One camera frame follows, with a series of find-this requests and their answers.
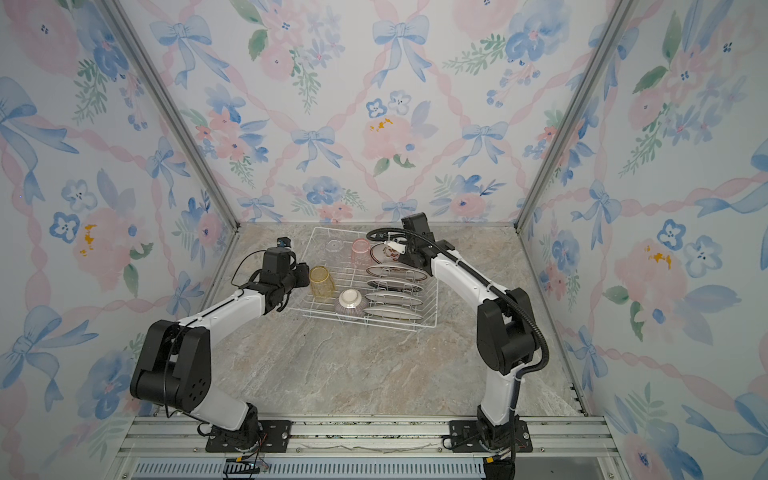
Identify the plate with red characters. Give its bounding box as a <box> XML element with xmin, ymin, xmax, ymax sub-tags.
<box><xmin>369</xmin><ymin>240</ymin><xmax>406</xmax><ymax>264</ymax></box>
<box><xmin>366</xmin><ymin>264</ymin><xmax>429</xmax><ymax>283</ymax></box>

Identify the green rimmed white plate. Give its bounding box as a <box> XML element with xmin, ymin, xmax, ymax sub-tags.
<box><xmin>367</xmin><ymin>278</ymin><xmax>423</xmax><ymax>294</ymax></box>

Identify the right aluminium corner post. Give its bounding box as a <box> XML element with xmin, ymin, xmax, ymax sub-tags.
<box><xmin>514</xmin><ymin>0</ymin><xmax>637</xmax><ymax>232</ymax></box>

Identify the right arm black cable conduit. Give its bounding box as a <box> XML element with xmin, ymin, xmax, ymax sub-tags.
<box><xmin>365</xmin><ymin>227</ymin><xmax>551</xmax><ymax>433</ymax></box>

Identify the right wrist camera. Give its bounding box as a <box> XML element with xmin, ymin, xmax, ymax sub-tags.
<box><xmin>383</xmin><ymin>240</ymin><xmax>406</xmax><ymax>261</ymax></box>

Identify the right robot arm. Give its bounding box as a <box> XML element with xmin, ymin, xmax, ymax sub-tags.
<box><xmin>400</xmin><ymin>213</ymin><xmax>549</xmax><ymax>451</ymax></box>

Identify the white wire dish rack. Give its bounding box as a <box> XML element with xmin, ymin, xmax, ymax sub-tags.
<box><xmin>290</xmin><ymin>227</ymin><xmax>439</xmax><ymax>331</ymax></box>

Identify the white plate with clover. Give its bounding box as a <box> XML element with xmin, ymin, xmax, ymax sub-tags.
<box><xmin>365</xmin><ymin>290</ymin><xmax>423</xmax><ymax>307</ymax></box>

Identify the aluminium rail frame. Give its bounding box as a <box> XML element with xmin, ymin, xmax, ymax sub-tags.
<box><xmin>105</xmin><ymin>415</ymin><xmax>629</xmax><ymax>479</ymax></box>

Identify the aluminium corner post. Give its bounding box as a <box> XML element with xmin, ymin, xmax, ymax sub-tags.
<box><xmin>514</xmin><ymin>0</ymin><xmax>637</xmax><ymax>232</ymax></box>
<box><xmin>98</xmin><ymin>0</ymin><xmax>241</xmax><ymax>231</ymax></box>

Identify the clear glass cup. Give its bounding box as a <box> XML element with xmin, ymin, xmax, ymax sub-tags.
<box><xmin>325</xmin><ymin>238</ymin><xmax>345</xmax><ymax>256</ymax></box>

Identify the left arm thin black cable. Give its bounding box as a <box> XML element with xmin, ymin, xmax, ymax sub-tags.
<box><xmin>230</xmin><ymin>249</ymin><xmax>268</xmax><ymax>289</ymax></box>

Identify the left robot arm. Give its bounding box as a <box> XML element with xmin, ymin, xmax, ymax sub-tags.
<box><xmin>130</xmin><ymin>237</ymin><xmax>310</xmax><ymax>451</ymax></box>

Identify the yellow glass cup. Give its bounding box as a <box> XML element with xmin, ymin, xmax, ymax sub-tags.
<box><xmin>309</xmin><ymin>265</ymin><xmax>336</xmax><ymax>300</ymax></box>

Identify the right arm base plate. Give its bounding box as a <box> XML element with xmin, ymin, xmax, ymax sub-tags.
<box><xmin>442</xmin><ymin>417</ymin><xmax>533</xmax><ymax>455</ymax></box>

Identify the left aluminium corner post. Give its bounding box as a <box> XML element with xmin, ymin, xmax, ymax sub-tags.
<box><xmin>98</xmin><ymin>0</ymin><xmax>241</xmax><ymax>231</ymax></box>

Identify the pink glass cup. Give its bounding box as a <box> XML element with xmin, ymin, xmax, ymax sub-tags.
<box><xmin>350</xmin><ymin>238</ymin><xmax>373</xmax><ymax>269</ymax></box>

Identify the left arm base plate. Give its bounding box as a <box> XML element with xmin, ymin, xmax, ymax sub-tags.
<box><xmin>205</xmin><ymin>419</ymin><xmax>293</xmax><ymax>454</ymax></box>

